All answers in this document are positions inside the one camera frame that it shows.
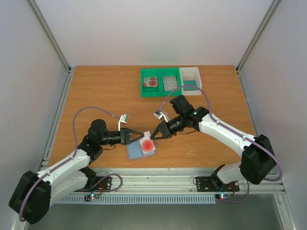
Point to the teal card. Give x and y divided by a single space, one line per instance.
189 85

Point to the left circuit board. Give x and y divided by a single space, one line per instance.
91 197

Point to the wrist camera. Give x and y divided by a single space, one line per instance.
161 115
122 120

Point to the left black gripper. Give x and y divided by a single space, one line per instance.
128 132

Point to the card with magnetic stripe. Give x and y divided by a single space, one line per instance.
169 83

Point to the middle green bin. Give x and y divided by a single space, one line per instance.
169 72

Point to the circuit board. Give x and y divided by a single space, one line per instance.
223 196
91 197

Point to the red circles card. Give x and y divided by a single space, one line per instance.
147 145

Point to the aluminium corner post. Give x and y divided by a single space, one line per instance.
258 33
37 12

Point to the right aluminium corner post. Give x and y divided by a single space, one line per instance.
258 33

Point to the left aluminium corner post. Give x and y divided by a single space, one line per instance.
37 12

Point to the green bin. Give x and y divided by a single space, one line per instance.
150 92
169 72

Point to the white bin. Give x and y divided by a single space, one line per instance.
190 76

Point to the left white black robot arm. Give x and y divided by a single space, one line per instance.
36 192

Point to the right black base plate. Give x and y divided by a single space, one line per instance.
204 184

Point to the left green bin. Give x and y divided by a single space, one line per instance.
150 92

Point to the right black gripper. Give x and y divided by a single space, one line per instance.
164 128

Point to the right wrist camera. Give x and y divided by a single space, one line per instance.
161 115

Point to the grey slotted cable duct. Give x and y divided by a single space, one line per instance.
139 199

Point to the red patterned card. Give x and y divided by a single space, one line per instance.
151 82

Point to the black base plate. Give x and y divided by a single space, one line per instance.
204 184
98 183

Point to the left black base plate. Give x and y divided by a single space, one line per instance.
98 183

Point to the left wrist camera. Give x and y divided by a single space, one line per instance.
122 120

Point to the right circuit board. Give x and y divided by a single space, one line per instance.
223 196

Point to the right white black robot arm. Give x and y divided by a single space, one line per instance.
255 152

